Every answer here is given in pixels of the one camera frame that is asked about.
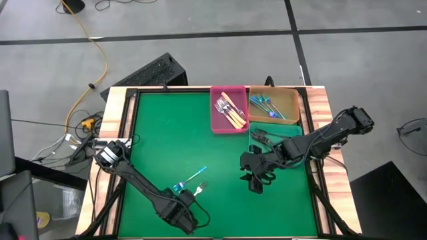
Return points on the dark grey monitor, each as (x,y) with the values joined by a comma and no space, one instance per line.
(16,206)

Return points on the teal plastic bin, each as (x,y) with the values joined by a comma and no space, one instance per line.
(287,130)

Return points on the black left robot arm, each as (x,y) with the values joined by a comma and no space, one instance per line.
(140,186)

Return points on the black round stand base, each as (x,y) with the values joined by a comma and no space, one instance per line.
(74,5)

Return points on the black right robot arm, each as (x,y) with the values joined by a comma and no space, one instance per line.
(333,133)

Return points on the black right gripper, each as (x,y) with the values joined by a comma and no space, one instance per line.
(263,163)

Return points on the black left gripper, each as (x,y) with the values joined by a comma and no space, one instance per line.
(178,215)

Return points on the yellow power plug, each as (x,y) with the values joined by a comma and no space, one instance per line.
(87,123)

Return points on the wooden table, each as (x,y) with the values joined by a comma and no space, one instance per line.
(338,186)

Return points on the black perforated case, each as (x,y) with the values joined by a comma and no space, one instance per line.
(153,71)

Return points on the pink plastic bin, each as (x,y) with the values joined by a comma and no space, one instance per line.
(220,128)

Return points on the yellow floor sticker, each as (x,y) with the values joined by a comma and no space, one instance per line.
(43,220)

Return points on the orange plastic bin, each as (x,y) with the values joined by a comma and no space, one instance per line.
(290,106)

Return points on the black side table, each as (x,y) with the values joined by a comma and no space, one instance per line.
(393,206)

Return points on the green table mat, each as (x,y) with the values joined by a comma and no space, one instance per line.
(217,206)

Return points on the black fork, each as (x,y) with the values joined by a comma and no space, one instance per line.
(263,132)
(257,137)

